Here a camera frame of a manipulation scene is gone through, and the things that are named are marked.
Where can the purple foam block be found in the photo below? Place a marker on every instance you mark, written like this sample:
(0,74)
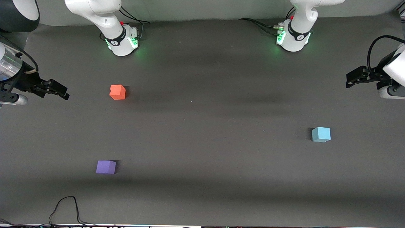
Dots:
(105,167)

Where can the dark grey table mat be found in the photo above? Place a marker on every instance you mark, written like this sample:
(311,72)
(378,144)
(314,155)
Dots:
(202,177)

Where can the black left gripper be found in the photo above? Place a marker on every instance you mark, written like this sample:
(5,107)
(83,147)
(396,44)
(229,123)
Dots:
(376,77)

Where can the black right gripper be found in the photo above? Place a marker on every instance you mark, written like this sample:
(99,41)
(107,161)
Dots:
(26,80)

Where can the orange foam block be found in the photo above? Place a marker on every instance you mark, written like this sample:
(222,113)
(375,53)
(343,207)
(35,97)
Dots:
(117,92)

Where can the light blue foam block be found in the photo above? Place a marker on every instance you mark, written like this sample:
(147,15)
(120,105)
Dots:
(320,134)

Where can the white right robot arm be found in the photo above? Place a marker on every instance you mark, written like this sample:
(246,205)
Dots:
(107,15)

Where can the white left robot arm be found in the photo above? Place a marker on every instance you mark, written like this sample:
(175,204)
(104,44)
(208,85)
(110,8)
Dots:
(297,34)

